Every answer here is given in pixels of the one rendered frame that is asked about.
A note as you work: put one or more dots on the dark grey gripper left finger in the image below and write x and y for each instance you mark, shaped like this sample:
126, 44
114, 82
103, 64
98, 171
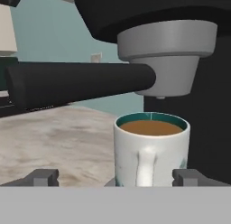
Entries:
42, 177

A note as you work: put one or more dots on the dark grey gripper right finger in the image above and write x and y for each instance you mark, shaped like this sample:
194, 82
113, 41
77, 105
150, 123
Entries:
189, 177

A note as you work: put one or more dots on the white mug of coffee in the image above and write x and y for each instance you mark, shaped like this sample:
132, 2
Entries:
152, 149

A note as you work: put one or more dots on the black coffee machine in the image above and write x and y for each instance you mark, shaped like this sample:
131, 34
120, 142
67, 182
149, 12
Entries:
144, 53

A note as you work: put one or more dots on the cream and black appliance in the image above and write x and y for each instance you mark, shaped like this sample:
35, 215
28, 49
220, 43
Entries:
6, 53

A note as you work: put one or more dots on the white wall socket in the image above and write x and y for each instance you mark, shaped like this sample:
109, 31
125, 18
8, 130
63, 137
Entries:
96, 57

